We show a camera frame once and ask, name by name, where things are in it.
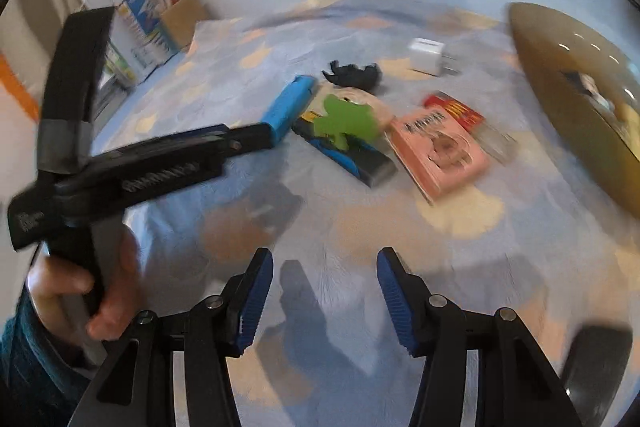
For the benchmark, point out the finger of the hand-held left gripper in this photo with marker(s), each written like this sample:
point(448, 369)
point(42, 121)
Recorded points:
point(75, 82)
point(200, 152)

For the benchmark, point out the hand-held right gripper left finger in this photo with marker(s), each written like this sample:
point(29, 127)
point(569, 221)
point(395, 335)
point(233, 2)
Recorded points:
point(255, 302)

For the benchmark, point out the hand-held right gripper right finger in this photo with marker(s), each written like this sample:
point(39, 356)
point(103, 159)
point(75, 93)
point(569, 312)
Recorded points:
point(395, 302)

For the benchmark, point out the black and blue box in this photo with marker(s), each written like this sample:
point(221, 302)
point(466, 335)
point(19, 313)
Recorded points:
point(370, 167)

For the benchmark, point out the green toy figure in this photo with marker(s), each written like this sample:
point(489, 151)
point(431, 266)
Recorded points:
point(345, 122)

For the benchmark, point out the pink card box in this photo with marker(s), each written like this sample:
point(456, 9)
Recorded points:
point(440, 157)

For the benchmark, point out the black toy dinosaur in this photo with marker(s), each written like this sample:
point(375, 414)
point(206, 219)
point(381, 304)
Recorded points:
point(355, 77)

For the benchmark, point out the small clear plastic box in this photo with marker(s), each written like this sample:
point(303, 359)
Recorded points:
point(495, 144)

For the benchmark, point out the red card box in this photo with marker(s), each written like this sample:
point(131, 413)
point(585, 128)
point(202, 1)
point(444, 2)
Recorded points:
point(460, 112)

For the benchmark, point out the white charger plug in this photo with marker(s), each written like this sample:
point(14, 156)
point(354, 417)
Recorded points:
point(425, 57)

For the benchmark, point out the amber ribbed glass bowl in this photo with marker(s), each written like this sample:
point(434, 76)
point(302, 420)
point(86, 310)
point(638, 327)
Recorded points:
point(550, 72)

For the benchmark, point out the person's left hand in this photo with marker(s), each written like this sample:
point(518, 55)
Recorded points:
point(120, 287)

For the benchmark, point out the row of books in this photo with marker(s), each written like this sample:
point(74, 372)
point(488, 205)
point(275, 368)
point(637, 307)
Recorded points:
point(145, 37)

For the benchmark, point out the fan patterned tablecloth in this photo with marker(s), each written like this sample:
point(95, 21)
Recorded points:
point(350, 227)

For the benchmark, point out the cardboard pen holder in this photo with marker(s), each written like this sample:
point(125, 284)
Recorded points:
point(182, 22)

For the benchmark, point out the black computer mouse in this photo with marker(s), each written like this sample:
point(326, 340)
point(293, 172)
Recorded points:
point(595, 367)

